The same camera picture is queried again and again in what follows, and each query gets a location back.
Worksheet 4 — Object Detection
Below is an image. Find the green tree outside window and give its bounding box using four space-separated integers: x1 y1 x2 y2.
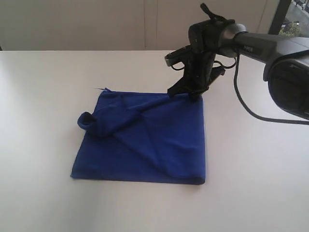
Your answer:
279 22 302 37

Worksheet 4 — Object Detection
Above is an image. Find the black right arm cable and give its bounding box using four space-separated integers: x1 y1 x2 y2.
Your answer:
233 54 309 126

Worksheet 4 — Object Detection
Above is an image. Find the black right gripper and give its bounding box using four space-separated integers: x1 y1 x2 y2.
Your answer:
167 20 236 102

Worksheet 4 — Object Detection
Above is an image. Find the blue terry towel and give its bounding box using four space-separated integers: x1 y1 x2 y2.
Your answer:
70 88 206 185

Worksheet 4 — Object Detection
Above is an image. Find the black window frame post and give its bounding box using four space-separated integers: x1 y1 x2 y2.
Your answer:
268 0 291 35

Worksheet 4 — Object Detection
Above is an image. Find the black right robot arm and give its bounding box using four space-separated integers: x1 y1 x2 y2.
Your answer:
165 19 309 125

